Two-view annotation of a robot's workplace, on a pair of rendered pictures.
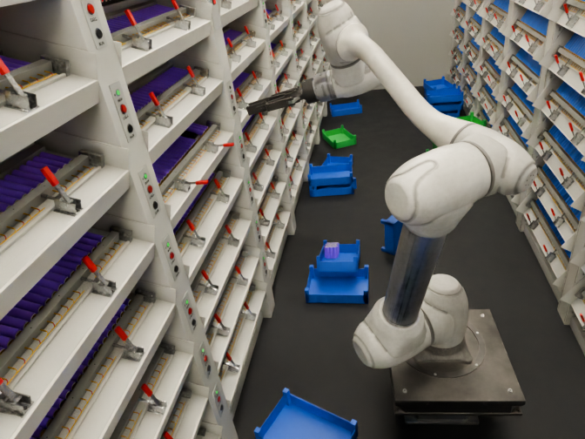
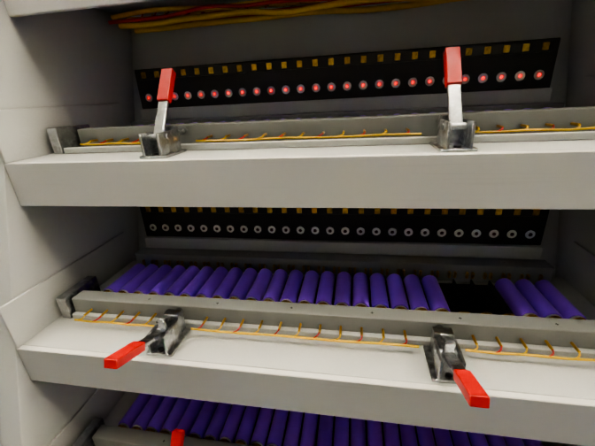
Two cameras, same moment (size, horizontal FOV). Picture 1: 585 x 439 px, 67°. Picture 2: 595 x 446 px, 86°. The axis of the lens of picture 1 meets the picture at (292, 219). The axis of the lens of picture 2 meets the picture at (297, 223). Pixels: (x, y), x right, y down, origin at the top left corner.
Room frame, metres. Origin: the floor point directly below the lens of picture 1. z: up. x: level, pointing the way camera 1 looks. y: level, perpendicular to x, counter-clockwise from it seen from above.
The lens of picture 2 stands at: (1.26, -0.03, 1.09)
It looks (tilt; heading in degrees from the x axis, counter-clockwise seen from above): 4 degrees down; 87
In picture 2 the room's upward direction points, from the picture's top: straight up
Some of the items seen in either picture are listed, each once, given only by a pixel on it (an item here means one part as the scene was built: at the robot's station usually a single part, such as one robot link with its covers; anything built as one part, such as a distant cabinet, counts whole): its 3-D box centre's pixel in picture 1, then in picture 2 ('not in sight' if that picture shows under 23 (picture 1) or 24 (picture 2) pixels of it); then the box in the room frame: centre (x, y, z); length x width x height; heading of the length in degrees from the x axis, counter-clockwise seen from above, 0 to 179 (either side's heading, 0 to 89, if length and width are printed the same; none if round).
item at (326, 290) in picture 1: (337, 283); not in sight; (1.71, -0.18, 0.04); 0.30 x 0.20 x 0.08; 77
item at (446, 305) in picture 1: (439, 307); not in sight; (1.04, -0.43, 0.44); 0.18 x 0.16 x 0.22; 113
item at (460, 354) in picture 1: (438, 332); not in sight; (1.07, -0.44, 0.31); 0.22 x 0.18 x 0.06; 169
